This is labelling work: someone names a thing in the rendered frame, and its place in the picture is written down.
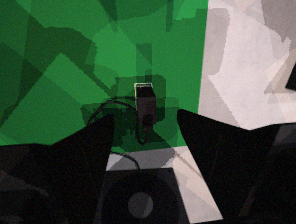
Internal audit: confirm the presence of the black cooling fan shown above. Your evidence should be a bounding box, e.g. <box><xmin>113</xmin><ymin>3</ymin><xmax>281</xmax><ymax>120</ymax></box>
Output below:
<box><xmin>93</xmin><ymin>167</ymin><xmax>190</xmax><ymax>224</ymax></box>

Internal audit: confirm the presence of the green circuit board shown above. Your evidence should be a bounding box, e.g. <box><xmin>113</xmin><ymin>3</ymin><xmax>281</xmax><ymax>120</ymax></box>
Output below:
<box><xmin>0</xmin><ymin>0</ymin><xmax>209</xmax><ymax>153</ymax></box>

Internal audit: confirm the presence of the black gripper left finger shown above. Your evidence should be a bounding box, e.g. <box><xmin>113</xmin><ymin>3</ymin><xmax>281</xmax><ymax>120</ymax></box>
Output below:
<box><xmin>0</xmin><ymin>114</ymin><xmax>115</xmax><ymax>224</ymax></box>

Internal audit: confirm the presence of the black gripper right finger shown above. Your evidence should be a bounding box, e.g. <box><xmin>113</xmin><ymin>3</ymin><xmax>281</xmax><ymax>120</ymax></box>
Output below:
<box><xmin>177</xmin><ymin>109</ymin><xmax>296</xmax><ymax>219</ymax></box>

